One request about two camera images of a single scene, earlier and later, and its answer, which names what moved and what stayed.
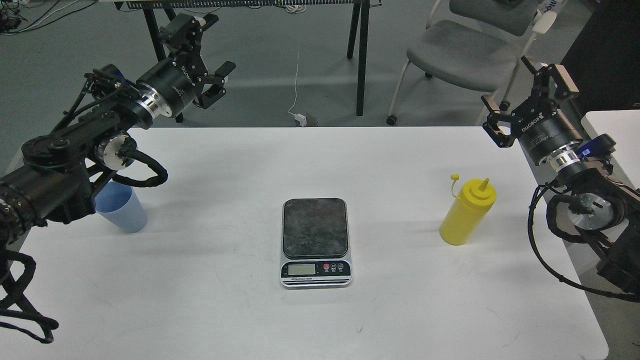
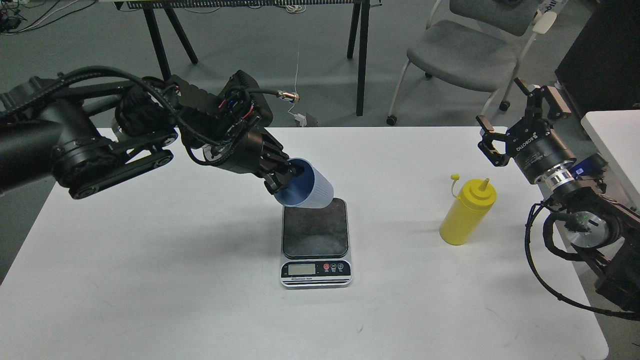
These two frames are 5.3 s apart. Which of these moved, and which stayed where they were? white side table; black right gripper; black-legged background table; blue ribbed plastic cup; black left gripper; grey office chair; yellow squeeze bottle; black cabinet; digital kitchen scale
Moved: black right gripper; blue ribbed plastic cup; black left gripper
Stayed: yellow squeeze bottle; grey office chair; white side table; digital kitchen scale; black-legged background table; black cabinet
